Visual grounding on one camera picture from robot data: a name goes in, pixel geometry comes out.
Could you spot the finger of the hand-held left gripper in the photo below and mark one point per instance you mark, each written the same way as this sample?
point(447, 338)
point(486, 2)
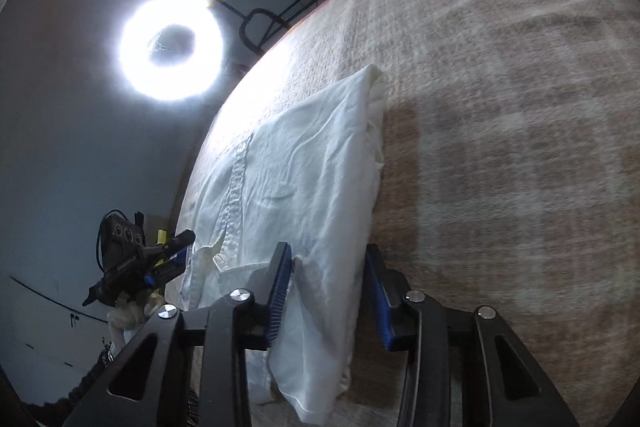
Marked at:
point(167, 269)
point(172, 243)

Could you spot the yellow plastic piece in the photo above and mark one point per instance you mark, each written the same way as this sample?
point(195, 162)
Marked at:
point(162, 236)

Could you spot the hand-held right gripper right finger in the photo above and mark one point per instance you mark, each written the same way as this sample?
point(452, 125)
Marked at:
point(382, 322)

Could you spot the beige plaid blanket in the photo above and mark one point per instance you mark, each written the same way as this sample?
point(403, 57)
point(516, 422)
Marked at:
point(500, 132)

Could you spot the white button shirt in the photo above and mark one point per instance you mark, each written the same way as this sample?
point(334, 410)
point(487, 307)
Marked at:
point(300, 182)

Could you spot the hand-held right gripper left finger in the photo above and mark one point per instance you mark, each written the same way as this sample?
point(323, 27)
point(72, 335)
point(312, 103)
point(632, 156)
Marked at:
point(280, 297)

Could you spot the person's left hand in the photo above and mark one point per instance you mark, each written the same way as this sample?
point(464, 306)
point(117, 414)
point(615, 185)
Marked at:
point(132, 312)

